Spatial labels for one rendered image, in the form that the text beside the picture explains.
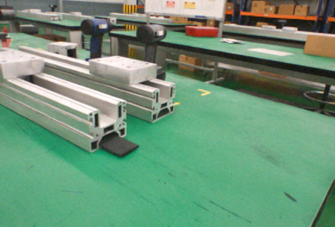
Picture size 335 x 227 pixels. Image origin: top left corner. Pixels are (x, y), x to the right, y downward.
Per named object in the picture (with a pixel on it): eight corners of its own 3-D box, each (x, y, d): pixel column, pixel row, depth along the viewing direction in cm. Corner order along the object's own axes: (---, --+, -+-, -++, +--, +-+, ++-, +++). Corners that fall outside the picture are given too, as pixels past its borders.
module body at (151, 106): (3, 68, 107) (-1, 47, 105) (26, 64, 115) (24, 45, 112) (151, 123, 65) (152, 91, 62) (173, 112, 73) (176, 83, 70)
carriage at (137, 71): (89, 82, 75) (88, 60, 72) (116, 76, 83) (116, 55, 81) (130, 95, 66) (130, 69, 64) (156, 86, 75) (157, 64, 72)
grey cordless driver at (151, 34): (131, 88, 91) (133, 24, 84) (155, 76, 109) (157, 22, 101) (151, 92, 89) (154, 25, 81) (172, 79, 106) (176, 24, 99)
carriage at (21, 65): (-21, 77, 73) (-26, 54, 71) (18, 71, 82) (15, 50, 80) (5, 89, 65) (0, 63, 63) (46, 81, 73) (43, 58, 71)
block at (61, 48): (44, 65, 116) (42, 43, 113) (63, 61, 126) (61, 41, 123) (61, 68, 113) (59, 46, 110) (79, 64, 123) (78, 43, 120)
